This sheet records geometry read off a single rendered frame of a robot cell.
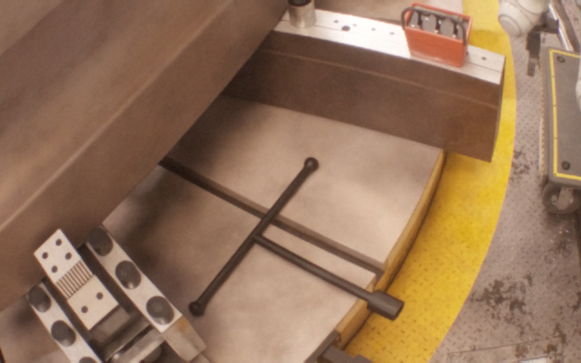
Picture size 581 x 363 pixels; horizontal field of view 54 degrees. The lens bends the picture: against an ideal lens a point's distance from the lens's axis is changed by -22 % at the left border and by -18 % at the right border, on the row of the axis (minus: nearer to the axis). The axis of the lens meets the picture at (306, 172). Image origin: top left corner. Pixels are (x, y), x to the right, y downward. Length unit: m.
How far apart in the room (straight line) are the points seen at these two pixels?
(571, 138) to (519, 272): 0.52
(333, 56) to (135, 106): 0.70
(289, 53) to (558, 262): 1.21
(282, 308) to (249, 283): 0.13
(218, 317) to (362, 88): 0.82
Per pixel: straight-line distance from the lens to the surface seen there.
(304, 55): 2.14
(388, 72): 2.05
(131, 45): 1.72
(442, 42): 1.89
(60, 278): 1.57
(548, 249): 2.44
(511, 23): 1.69
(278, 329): 1.94
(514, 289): 2.34
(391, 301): 1.89
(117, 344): 1.71
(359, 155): 2.22
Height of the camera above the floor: 2.06
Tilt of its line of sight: 53 degrees down
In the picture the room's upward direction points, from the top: 11 degrees counter-clockwise
